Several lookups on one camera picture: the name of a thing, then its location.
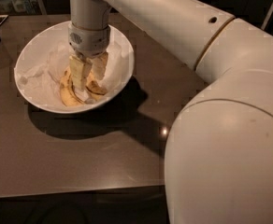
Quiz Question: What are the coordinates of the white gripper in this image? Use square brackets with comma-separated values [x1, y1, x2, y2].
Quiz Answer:
[68, 23, 110, 91]

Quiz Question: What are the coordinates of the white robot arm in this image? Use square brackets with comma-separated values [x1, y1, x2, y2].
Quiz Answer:
[71, 0, 273, 224]

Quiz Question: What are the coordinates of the white paper liner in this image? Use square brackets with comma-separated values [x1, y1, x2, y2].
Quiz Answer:
[17, 31, 128, 108]

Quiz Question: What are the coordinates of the yellow banana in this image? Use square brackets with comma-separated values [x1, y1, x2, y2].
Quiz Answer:
[86, 72, 108, 101]
[60, 67, 83, 106]

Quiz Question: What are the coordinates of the white bowl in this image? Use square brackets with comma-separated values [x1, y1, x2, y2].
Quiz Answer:
[13, 19, 136, 115]

